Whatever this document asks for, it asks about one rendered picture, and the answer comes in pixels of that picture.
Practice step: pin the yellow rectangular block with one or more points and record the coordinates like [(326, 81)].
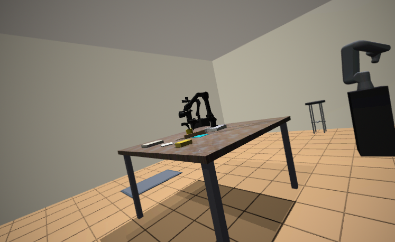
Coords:
[(183, 143)]

